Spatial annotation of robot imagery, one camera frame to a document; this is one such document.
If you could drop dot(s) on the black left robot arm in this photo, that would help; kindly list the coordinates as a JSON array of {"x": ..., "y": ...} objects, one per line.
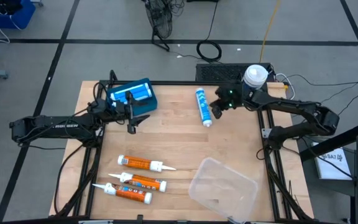
[{"x": 57, "y": 126}]

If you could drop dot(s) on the black stand beam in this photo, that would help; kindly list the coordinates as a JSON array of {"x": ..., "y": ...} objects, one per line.
[{"x": 337, "y": 141}]

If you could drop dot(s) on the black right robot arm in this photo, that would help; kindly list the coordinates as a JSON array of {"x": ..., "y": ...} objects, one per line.
[{"x": 291, "y": 107}]

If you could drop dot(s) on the black aluminium table frame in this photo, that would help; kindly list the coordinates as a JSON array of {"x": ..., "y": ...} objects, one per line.
[{"x": 172, "y": 83}]

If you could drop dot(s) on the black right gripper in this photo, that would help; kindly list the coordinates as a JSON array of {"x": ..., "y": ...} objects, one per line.
[{"x": 236, "y": 96}]

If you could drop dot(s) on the white Lysol wipes canister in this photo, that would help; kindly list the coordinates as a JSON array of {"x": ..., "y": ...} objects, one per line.
[{"x": 255, "y": 76}]

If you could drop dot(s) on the clear plastic container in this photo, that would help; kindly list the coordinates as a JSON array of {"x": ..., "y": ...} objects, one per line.
[{"x": 222, "y": 189}]

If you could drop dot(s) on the white printed paper booklet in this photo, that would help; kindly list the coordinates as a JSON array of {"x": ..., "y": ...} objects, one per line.
[{"x": 331, "y": 169}]

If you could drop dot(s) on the blue battery pack box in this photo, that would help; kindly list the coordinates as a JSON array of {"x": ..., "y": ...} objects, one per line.
[{"x": 145, "y": 109}]

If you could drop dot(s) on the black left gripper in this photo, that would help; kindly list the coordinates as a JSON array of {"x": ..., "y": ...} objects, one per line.
[{"x": 118, "y": 112}]

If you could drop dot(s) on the blue storage bin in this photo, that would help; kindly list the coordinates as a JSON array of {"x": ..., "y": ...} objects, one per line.
[{"x": 20, "y": 18}]

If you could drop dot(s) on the blue white sealant tube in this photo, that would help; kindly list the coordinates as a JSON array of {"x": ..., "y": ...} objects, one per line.
[
  {"x": 137, "y": 87},
  {"x": 203, "y": 107},
  {"x": 141, "y": 94}
]

